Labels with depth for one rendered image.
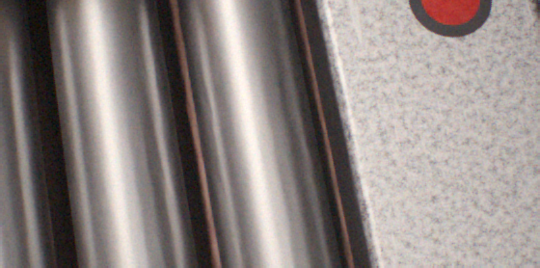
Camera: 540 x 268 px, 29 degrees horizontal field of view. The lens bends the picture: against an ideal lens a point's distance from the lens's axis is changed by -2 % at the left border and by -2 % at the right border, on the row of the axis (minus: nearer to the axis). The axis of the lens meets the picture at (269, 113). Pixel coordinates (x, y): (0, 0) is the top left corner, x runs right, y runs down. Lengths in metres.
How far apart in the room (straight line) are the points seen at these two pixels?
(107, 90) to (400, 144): 0.10
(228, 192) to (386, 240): 0.06
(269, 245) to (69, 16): 0.11
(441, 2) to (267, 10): 0.06
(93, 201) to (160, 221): 0.02
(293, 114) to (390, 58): 0.04
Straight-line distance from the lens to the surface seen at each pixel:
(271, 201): 0.35
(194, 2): 0.39
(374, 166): 0.37
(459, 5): 0.39
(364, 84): 0.37
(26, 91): 0.39
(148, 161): 0.36
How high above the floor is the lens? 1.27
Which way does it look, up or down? 72 degrees down
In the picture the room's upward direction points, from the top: 6 degrees clockwise
